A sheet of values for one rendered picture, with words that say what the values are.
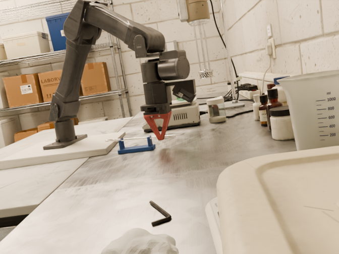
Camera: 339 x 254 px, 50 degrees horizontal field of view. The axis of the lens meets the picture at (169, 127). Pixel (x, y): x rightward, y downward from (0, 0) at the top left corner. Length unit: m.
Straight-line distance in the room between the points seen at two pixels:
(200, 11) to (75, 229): 1.23
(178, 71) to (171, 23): 2.83
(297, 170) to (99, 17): 0.90
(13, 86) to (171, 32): 1.57
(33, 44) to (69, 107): 2.38
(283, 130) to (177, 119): 0.47
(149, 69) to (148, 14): 2.81
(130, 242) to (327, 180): 0.26
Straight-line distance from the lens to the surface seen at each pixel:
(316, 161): 0.20
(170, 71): 0.89
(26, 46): 3.58
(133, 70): 3.71
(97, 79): 3.41
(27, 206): 0.73
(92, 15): 1.06
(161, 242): 0.38
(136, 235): 0.40
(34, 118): 4.03
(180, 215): 0.52
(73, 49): 1.12
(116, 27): 1.00
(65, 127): 1.22
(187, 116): 1.24
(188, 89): 0.92
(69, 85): 1.16
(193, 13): 1.62
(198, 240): 0.45
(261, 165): 0.19
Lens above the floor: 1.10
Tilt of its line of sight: 9 degrees down
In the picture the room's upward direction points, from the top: 9 degrees counter-clockwise
